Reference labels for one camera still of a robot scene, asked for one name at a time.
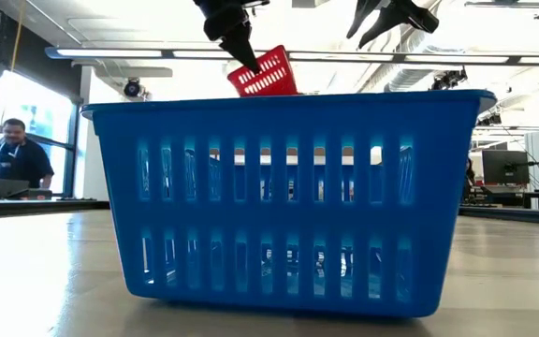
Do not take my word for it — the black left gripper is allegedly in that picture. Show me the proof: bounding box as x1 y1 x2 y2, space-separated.
193 0 270 75

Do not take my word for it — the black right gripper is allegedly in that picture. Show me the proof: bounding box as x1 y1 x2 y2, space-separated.
346 0 440 50

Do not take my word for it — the red plastic slotted basket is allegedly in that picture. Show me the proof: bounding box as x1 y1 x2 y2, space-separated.
226 44 299 98

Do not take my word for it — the blue plastic slotted basket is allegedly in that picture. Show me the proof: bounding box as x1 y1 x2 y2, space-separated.
80 89 499 319

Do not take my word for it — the black track light cluster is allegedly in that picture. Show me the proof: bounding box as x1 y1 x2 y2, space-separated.
428 67 470 93

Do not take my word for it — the black round ceiling spotlight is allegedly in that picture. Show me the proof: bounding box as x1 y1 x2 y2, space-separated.
122 77 152 102

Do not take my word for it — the long ceiling light bar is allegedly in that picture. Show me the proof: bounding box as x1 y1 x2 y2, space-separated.
44 45 539 66

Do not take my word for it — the large black framed window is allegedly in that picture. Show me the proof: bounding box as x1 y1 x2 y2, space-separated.
0 69 81 202

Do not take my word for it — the black computer monitor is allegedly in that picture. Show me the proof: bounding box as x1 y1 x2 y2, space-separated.
481 149 531 186

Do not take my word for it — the dark equipment desk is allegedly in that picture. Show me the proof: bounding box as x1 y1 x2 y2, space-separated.
460 184 539 211

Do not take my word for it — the person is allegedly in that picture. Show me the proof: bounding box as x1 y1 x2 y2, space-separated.
0 117 55 191

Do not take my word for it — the dark open laptop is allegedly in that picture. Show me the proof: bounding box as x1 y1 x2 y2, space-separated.
0 179 53 201

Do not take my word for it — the silver ventilation duct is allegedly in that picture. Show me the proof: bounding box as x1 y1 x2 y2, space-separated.
384 67 439 94

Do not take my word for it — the grey ceiling rail fixture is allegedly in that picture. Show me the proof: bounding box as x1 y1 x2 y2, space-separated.
464 0 539 21

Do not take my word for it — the yellow hanging cable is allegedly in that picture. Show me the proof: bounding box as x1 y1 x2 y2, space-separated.
9 0 26 71

